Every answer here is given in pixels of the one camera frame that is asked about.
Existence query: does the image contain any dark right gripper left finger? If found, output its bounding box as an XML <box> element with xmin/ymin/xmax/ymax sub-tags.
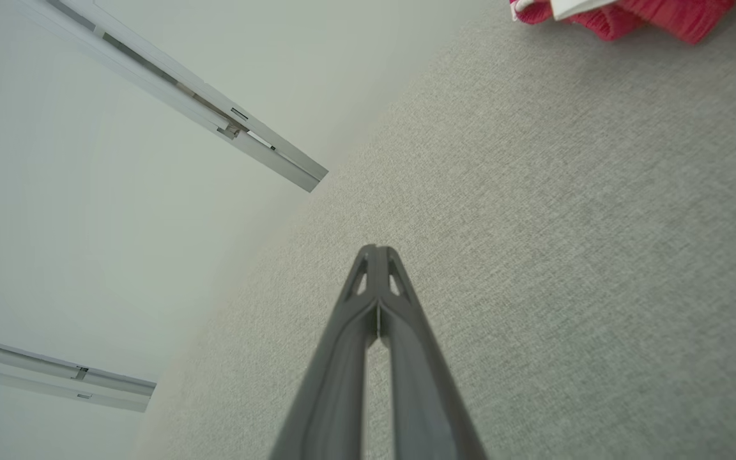
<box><xmin>269</xmin><ymin>245</ymin><xmax>381</xmax><ymax>460</ymax></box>

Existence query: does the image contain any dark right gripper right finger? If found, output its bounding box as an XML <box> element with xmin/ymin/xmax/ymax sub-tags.
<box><xmin>378</xmin><ymin>245</ymin><xmax>490</xmax><ymax>460</ymax></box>

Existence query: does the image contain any red shorts white hem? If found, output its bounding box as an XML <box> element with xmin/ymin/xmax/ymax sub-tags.
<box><xmin>510</xmin><ymin>0</ymin><xmax>736</xmax><ymax>45</ymax></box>

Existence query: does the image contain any grey metal partition post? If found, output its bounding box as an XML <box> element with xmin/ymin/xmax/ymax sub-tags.
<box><xmin>0</xmin><ymin>333</ymin><xmax>157</xmax><ymax>413</ymax></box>
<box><xmin>17</xmin><ymin>0</ymin><xmax>329</xmax><ymax>194</ymax></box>

